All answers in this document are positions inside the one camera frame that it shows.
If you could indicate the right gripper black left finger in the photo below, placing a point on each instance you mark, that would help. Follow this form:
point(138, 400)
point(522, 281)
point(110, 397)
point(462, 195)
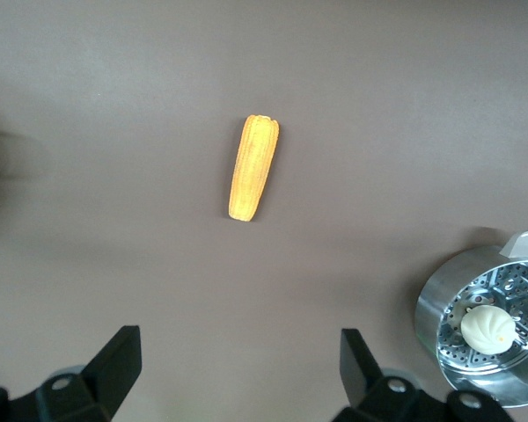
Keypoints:
point(110, 378)

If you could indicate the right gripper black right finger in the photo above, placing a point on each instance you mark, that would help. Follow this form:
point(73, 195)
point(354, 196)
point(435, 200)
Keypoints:
point(365, 387)

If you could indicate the yellow corn cob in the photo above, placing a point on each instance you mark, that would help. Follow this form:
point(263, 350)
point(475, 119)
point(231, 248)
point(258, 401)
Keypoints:
point(253, 171)

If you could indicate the steel steamer pot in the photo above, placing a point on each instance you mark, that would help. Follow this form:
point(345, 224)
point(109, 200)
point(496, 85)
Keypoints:
point(431, 299)

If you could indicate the white steamed bun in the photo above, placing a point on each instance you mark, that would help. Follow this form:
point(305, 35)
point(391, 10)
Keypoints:
point(486, 329)

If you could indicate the perforated steel steamer basket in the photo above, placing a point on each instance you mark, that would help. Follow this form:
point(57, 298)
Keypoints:
point(525, 288)

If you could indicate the brown table cover sheet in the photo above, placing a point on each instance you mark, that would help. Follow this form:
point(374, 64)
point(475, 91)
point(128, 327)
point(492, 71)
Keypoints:
point(158, 88)

